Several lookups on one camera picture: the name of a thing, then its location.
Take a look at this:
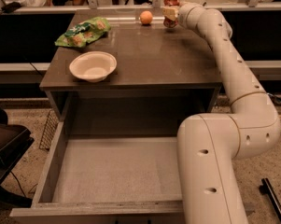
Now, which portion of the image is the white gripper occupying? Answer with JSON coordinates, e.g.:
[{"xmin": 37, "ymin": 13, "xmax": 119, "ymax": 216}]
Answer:
[{"xmin": 162, "ymin": 3, "xmax": 203, "ymax": 29}]

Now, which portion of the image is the orange soda can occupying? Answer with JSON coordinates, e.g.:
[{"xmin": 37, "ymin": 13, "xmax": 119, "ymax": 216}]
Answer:
[{"xmin": 163, "ymin": 0, "xmax": 179, "ymax": 28}]

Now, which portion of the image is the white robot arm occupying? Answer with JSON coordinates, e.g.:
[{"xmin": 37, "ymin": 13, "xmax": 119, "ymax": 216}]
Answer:
[{"xmin": 162, "ymin": 3, "xmax": 281, "ymax": 224}]

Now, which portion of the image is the orange fruit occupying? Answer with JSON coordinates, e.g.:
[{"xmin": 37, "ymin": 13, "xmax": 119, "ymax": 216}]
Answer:
[{"xmin": 140, "ymin": 11, "xmax": 153, "ymax": 25}]

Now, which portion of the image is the grey cabinet with top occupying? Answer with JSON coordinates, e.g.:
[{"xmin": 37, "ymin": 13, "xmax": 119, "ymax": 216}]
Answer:
[{"xmin": 40, "ymin": 10, "xmax": 221, "ymax": 137}]

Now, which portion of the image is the green chip bag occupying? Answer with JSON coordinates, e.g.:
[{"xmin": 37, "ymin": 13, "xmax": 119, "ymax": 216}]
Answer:
[{"xmin": 55, "ymin": 17, "xmax": 111, "ymax": 48}]

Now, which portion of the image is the white paper bowl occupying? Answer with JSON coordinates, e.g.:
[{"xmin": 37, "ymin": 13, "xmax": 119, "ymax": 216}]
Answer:
[{"xmin": 69, "ymin": 51, "xmax": 117, "ymax": 83}]

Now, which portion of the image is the open grey drawer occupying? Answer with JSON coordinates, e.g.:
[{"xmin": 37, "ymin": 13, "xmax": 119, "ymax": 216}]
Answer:
[{"xmin": 9, "ymin": 92, "xmax": 256, "ymax": 224}]

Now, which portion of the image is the black bar on floor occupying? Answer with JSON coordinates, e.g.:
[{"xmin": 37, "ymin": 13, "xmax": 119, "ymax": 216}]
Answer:
[{"xmin": 260, "ymin": 178, "xmax": 281, "ymax": 223}]

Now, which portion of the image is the black chair base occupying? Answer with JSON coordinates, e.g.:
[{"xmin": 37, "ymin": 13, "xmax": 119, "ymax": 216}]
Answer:
[{"xmin": 0, "ymin": 107, "xmax": 34, "ymax": 207}]

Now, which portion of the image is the black wire basket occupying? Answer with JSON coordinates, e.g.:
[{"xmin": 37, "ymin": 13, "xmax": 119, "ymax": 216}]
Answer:
[{"xmin": 39, "ymin": 110, "xmax": 59, "ymax": 151}]

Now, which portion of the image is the black floor cable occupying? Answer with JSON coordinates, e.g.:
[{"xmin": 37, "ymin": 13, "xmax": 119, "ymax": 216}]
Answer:
[{"xmin": 9, "ymin": 171, "xmax": 38, "ymax": 199}]

